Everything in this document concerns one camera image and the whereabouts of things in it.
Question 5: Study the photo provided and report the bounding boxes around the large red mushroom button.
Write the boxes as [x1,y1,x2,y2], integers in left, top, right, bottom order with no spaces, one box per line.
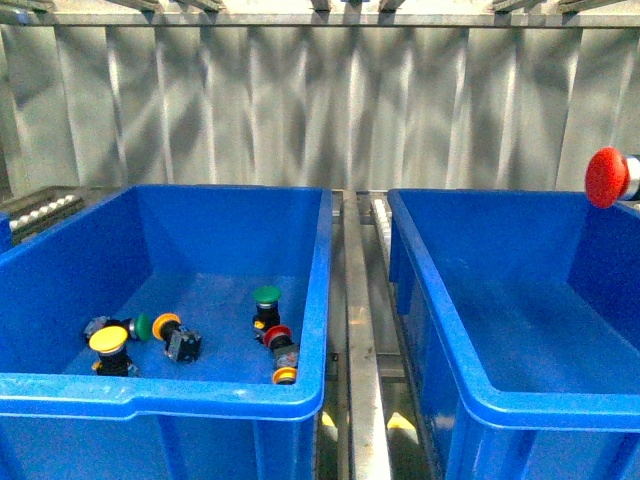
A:
[584,146,639,209]

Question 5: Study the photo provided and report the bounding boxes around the green mushroom button upright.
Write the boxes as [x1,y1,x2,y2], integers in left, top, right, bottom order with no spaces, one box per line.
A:
[253,285,281,332]

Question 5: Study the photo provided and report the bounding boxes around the red button lying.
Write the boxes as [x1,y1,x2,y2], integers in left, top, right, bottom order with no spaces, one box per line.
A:
[263,325,299,370]

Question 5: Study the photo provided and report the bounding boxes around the left blue plastic bin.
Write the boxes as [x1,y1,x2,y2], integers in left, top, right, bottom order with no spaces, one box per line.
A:
[1,186,332,479]

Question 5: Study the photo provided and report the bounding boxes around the blue plastic bin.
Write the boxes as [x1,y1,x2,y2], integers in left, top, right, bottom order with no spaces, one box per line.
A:
[1,186,332,479]
[388,189,639,479]

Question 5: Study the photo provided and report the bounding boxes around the yellow button near bin corner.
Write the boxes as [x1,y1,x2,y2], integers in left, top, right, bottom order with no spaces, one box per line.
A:
[272,366,297,385]

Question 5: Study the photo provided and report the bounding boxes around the orange yellow button lying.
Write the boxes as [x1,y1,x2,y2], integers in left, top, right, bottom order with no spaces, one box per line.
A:
[152,313,203,363]

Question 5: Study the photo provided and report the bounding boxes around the green button lying sideways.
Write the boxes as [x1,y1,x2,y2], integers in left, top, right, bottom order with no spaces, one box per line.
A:
[82,314,152,342]

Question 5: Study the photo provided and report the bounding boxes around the middle blue plastic bin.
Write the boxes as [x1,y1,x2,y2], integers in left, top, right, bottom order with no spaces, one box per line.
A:
[388,189,639,479]

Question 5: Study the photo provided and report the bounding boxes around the yellow mushroom button upright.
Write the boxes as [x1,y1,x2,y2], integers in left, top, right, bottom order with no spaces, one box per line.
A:
[88,326,139,377]

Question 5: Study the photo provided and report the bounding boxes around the white roller conveyor track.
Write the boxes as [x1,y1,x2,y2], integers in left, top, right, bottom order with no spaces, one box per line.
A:
[9,194,85,235]

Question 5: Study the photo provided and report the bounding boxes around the center metal divider rail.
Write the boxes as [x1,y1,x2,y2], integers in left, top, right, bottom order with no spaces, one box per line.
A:
[342,190,392,479]

